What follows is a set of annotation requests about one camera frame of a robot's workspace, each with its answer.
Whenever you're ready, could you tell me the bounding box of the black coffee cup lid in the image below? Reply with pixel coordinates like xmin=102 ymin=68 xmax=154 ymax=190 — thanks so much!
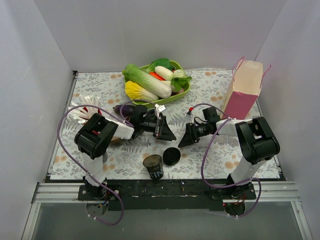
xmin=162 ymin=147 xmax=181 ymax=166

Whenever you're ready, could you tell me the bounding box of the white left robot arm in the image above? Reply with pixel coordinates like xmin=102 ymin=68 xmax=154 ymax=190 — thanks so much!
xmin=74 ymin=104 xmax=177 ymax=200

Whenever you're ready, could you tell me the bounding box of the white radish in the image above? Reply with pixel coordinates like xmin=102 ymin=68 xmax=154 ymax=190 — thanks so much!
xmin=154 ymin=66 xmax=174 ymax=81

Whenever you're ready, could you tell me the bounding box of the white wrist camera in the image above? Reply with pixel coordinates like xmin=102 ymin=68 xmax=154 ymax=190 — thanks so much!
xmin=154 ymin=104 xmax=166 ymax=117
xmin=185 ymin=107 xmax=196 ymax=123

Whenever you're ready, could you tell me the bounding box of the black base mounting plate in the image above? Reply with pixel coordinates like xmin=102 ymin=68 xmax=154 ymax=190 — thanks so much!
xmin=77 ymin=178 xmax=257 ymax=212

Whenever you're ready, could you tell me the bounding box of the brown cardboard cup carrier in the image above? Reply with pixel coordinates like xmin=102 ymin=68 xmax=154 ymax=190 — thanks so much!
xmin=110 ymin=137 xmax=122 ymax=144

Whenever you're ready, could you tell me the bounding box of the green napa cabbage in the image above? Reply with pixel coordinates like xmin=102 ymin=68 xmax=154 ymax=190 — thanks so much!
xmin=122 ymin=64 xmax=172 ymax=99

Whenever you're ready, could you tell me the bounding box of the green leafy bok choy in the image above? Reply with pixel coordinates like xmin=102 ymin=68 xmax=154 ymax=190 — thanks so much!
xmin=145 ymin=58 xmax=176 ymax=73

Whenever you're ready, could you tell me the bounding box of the dark paper coffee cup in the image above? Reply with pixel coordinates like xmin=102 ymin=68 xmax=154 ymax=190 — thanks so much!
xmin=142 ymin=154 xmax=164 ymax=180

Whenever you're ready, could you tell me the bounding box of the pink paper gift bag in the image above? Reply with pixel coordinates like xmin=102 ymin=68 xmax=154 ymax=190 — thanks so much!
xmin=222 ymin=57 xmax=271 ymax=120

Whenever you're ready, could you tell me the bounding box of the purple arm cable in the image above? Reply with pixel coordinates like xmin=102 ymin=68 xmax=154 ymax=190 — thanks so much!
xmin=192 ymin=103 xmax=262 ymax=217
xmin=57 ymin=99 xmax=161 ymax=226

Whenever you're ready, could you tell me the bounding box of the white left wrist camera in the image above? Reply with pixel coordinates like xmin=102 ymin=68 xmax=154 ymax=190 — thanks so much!
xmin=154 ymin=104 xmax=166 ymax=117

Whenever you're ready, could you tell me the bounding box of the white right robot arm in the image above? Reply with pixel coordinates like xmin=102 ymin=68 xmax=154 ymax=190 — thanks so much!
xmin=178 ymin=105 xmax=280 ymax=199

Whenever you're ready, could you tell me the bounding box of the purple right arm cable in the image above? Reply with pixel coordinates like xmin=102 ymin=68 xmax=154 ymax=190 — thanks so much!
xmin=192 ymin=103 xmax=262 ymax=217

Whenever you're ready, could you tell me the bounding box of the purple eggplant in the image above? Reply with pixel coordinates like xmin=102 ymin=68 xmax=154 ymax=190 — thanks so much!
xmin=113 ymin=104 xmax=135 ymax=118

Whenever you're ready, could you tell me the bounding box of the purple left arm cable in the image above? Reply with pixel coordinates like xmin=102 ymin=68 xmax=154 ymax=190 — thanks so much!
xmin=57 ymin=99 xmax=161 ymax=226

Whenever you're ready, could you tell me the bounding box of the yellow napa cabbage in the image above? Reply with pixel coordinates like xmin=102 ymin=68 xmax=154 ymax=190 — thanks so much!
xmin=124 ymin=81 xmax=159 ymax=102

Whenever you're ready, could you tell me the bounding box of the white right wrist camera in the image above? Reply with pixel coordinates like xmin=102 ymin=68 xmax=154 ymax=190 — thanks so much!
xmin=185 ymin=107 xmax=196 ymax=123

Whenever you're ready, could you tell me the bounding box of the orange carrot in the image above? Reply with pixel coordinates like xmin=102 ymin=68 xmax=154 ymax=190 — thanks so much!
xmin=149 ymin=72 xmax=165 ymax=81

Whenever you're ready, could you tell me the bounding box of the floral patterned table mat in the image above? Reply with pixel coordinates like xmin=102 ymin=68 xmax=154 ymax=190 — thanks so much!
xmin=50 ymin=70 xmax=242 ymax=181

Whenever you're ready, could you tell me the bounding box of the red holder of straws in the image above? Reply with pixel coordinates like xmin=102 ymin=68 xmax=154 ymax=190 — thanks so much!
xmin=70 ymin=94 xmax=102 ymax=125

